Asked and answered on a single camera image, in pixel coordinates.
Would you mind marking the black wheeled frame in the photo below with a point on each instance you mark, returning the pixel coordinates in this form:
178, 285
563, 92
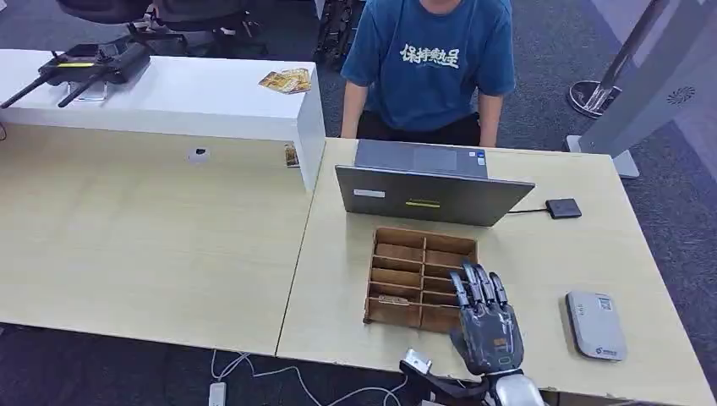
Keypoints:
336, 28

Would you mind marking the black office chair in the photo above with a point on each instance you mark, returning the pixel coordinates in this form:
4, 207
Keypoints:
103, 8
204, 17

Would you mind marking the small upright printed card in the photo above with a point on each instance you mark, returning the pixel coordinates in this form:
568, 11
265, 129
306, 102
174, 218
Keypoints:
291, 155

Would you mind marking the white power strip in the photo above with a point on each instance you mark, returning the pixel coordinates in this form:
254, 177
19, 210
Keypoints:
217, 395

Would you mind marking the white desk shelf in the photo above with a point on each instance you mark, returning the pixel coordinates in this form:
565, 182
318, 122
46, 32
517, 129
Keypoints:
179, 101

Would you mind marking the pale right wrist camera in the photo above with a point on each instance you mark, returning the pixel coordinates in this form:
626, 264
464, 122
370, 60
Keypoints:
417, 361

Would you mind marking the person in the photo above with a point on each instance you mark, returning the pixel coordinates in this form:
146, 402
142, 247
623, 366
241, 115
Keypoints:
428, 73

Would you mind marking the small black hub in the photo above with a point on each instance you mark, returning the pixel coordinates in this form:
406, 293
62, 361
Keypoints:
563, 208

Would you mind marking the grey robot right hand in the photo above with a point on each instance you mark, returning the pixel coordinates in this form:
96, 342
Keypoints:
488, 330

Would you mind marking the small white round cap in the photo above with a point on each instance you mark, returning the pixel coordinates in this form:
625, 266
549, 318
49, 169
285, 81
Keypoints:
198, 155

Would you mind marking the yellow printed card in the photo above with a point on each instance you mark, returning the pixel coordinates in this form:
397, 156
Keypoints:
273, 81
298, 80

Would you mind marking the black remote controller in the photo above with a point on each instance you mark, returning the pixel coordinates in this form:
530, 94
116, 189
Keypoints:
92, 64

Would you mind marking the metal pole with round base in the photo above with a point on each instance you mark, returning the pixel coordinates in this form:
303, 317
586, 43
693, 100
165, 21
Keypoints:
608, 78

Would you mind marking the clear acrylic stand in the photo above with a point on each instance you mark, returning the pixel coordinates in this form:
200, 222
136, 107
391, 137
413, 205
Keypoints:
89, 92

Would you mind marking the white panel stand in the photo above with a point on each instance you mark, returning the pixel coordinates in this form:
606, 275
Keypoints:
644, 89

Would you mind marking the grey laptop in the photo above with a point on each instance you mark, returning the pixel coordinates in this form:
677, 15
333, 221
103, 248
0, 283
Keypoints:
431, 193

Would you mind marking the wooden compartment box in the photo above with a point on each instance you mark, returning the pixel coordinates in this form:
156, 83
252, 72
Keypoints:
403, 280

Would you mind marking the grey flat device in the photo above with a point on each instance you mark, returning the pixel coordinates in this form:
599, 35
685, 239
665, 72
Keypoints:
595, 326

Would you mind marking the tan card in box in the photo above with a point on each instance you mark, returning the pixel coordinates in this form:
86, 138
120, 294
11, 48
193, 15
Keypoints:
393, 300

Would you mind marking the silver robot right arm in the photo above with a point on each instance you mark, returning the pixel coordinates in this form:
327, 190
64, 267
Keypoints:
516, 391

